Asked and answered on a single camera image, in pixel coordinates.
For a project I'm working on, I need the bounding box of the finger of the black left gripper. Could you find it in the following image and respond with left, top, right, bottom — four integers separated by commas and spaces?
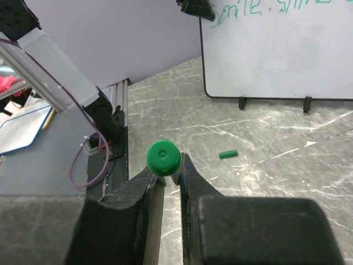
176, 0, 215, 21

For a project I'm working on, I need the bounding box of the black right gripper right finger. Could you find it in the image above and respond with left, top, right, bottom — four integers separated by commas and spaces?
179, 153, 344, 264

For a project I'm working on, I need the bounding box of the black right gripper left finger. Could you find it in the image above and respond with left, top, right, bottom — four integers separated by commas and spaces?
66, 167, 165, 264

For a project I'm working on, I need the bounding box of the green marker cap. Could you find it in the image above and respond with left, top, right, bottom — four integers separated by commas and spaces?
218, 150, 238, 159

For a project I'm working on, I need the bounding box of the white marker pen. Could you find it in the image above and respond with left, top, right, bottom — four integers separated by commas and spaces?
147, 139, 181, 186

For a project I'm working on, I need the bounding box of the white whiteboard with black frame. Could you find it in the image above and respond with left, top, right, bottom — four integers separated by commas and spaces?
200, 1, 352, 101

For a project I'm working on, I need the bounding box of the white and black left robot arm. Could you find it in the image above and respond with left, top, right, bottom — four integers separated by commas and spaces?
1, 1, 215, 140

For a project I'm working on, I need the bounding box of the white paper with blue border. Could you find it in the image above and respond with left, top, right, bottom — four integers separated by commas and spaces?
1, 101, 53, 155

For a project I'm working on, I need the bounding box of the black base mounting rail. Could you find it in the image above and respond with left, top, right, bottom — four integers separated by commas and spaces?
86, 105, 129, 201

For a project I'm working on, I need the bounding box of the pink object behind frame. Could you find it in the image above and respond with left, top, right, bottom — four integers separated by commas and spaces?
0, 75, 16, 93

